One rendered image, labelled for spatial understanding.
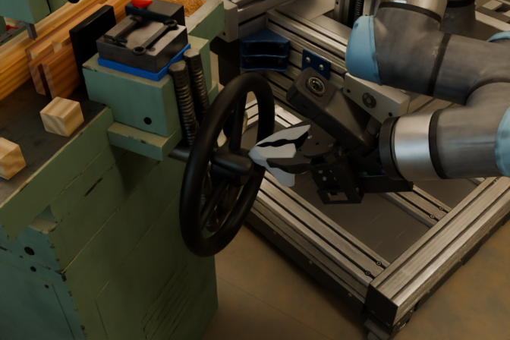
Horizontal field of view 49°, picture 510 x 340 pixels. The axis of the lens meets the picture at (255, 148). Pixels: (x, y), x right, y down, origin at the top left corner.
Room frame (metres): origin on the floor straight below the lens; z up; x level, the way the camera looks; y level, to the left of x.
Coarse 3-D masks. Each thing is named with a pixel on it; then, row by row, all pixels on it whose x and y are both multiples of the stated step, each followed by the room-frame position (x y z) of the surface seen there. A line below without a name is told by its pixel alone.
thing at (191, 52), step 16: (192, 48) 0.70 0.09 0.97; (176, 64) 0.66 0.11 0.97; (192, 64) 0.68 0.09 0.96; (176, 80) 0.64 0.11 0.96; (192, 80) 0.68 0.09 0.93; (176, 96) 0.64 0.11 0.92; (208, 96) 0.70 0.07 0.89; (192, 112) 0.65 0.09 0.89; (192, 128) 0.64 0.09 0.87; (192, 144) 0.64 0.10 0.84; (208, 192) 0.65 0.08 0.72; (224, 192) 0.70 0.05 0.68; (224, 208) 0.70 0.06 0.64; (208, 224) 0.65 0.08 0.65
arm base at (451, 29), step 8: (464, 0) 0.96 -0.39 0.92; (472, 0) 0.97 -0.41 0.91; (448, 8) 0.96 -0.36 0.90; (456, 8) 0.96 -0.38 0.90; (464, 8) 0.96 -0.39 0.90; (472, 8) 0.98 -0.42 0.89; (448, 16) 0.95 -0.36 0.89; (456, 16) 0.95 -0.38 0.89; (464, 16) 0.96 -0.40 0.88; (472, 16) 0.97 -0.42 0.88; (440, 24) 0.95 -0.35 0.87; (448, 24) 0.95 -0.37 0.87; (456, 24) 0.95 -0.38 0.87; (464, 24) 0.95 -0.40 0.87; (472, 24) 0.97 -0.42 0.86; (448, 32) 0.95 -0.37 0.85; (456, 32) 0.94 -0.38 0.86; (464, 32) 0.95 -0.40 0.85; (472, 32) 0.96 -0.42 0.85
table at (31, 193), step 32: (192, 32) 0.88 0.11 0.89; (32, 96) 0.68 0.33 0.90; (0, 128) 0.60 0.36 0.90; (32, 128) 0.60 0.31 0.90; (96, 128) 0.62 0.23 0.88; (128, 128) 0.64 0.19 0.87; (32, 160) 0.54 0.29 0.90; (64, 160) 0.56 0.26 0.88; (160, 160) 0.60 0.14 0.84; (0, 192) 0.48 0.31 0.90; (32, 192) 0.50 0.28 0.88; (0, 224) 0.45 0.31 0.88
